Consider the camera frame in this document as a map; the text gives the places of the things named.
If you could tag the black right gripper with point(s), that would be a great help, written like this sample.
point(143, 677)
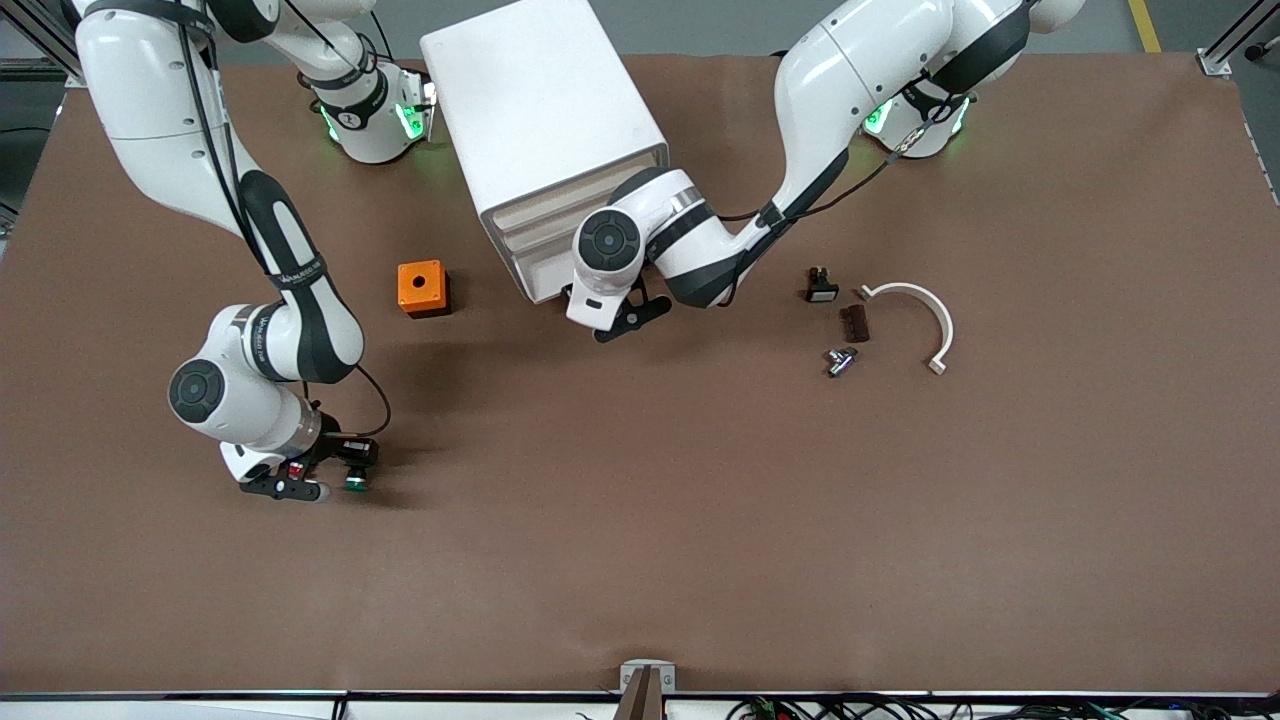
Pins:
point(338, 450)

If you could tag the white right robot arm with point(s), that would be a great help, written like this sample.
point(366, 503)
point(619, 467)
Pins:
point(140, 90)

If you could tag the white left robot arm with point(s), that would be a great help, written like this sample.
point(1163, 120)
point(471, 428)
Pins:
point(830, 90)

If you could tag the orange box with hole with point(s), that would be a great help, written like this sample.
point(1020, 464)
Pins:
point(420, 285)

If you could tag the brown table mat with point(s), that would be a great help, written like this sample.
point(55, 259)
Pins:
point(640, 520)

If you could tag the silver metal fitting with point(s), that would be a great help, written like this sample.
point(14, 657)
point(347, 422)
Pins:
point(840, 361)

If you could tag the brown terminal block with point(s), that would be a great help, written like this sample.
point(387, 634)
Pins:
point(855, 324)

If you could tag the white curved plastic arc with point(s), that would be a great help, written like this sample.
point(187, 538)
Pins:
point(935, 305)

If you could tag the grey metal bracket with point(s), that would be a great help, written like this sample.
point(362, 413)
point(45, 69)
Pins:
point(630, 670)

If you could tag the aluminium profile post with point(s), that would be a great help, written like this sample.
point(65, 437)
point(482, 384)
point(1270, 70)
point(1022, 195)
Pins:
point(645, 702)

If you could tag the aluminium frame profile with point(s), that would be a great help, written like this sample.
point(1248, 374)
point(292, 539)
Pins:
point(1240, 35)
point(40, 68)

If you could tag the black switch with white face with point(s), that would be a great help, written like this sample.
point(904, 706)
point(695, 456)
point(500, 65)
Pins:
point(822, 288)

